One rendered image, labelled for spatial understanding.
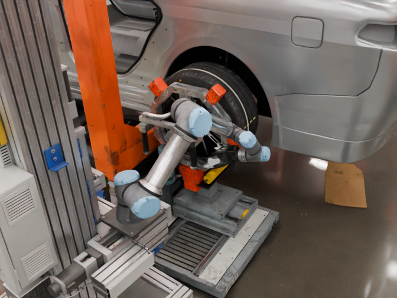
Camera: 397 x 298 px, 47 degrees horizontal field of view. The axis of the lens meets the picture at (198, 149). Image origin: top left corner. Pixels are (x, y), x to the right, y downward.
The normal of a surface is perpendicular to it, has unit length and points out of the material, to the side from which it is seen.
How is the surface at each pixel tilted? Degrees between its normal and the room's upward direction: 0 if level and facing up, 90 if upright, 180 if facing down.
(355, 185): 1
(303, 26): 90
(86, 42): 90
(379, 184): 0
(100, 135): 90
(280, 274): 0
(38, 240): 90
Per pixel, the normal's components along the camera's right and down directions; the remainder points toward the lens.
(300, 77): -0.53, 0.47
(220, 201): -0.04, -0.85
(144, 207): 0.48, 0.53
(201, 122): 0.63, 0.30
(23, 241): 0.79, 0.29
